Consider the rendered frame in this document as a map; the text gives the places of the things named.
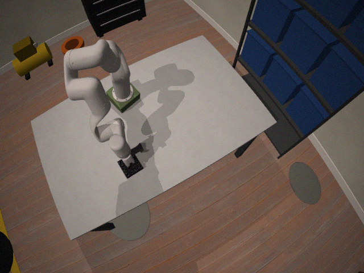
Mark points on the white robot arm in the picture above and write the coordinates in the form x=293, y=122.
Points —
x=107, y=55

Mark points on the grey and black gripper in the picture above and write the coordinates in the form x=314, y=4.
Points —
x=129, y=161

